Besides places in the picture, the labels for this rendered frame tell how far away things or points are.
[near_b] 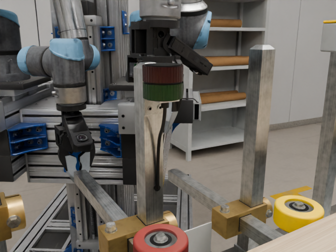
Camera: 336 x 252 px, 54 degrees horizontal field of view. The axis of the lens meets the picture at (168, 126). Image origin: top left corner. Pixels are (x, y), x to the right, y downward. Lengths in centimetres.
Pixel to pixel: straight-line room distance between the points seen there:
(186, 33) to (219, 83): 274
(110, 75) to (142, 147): 80
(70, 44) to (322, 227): 62
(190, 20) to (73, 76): 42
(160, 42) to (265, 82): 22
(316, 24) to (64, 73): 418
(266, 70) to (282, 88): 378
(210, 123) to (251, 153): 311
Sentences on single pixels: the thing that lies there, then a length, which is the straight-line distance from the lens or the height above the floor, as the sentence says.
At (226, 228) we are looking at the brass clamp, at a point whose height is 81.
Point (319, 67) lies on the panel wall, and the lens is 489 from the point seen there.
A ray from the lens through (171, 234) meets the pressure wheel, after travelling 51.
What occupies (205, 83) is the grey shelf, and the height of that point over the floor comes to 67.
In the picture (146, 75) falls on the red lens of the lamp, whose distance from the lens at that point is 47.
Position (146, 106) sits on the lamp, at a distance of 52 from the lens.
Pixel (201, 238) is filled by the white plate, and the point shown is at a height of 77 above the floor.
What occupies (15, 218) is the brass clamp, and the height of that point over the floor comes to 95.
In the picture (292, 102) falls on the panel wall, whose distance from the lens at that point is 462.
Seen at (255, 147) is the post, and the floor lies 97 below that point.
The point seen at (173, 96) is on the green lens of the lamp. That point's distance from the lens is 47.
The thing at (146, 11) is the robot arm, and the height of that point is 123.
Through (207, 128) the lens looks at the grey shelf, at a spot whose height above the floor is 16.
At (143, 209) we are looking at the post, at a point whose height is 90.
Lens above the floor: 119
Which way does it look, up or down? 15 degrees down
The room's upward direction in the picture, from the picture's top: straight up
